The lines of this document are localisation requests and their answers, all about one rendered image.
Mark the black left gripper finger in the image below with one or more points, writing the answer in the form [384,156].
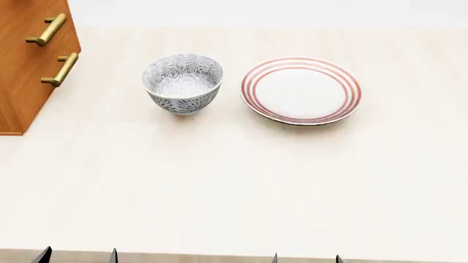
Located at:
[113,257]
[44,257]

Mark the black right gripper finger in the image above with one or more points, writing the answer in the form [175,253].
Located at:
[274,259]
[339,259]

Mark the wooden cabinet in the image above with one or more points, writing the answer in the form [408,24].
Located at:
[22,71]

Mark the white plate with red rings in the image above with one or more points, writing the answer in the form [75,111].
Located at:
[300,91]

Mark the grey floral ceramic bowl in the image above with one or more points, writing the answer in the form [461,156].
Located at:
[181,82]

